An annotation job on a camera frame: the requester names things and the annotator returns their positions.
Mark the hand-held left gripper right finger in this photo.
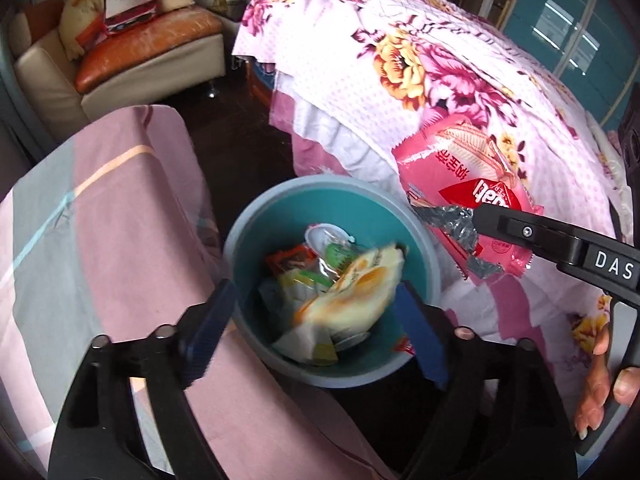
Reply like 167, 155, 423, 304
397, 281, 578, 480

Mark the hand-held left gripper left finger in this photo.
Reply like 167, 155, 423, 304
47, 279, 238, 480

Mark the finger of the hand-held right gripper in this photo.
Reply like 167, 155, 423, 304
472, 206, 596, 273

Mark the yellow orange snack packet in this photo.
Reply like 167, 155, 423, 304
292, 244, 407, 333

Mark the pink wafer wrapper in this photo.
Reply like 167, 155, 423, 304
392, 114, 546, 287

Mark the blue teal trash bin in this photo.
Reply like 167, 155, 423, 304
222, 175, 443, 391

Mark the red wrapper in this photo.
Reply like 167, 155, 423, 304
265, 245, 321, 277

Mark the person's right hand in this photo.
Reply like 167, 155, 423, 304
574, 329, 640, 442

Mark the clear plastic cup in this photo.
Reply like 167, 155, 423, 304
304, 222, 357, 261

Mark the plaid grey pink tablecloth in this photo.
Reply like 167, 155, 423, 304
0, 105, 401, 480

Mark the pink floral blanket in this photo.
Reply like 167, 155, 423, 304
232, 0, 626, 411

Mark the teal glass door cabinet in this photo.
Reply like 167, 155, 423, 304
500, 0, 633, 116

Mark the orange seat cushion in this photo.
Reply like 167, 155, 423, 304
75, 7, 223, 94

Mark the cream leather sofa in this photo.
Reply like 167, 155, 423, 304
14, 0, 227, 123

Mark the yellow printed pillow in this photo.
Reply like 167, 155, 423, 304
57, 0, 108, 61

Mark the brown sofa headrest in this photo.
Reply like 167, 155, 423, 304
22, 0, 66, 43

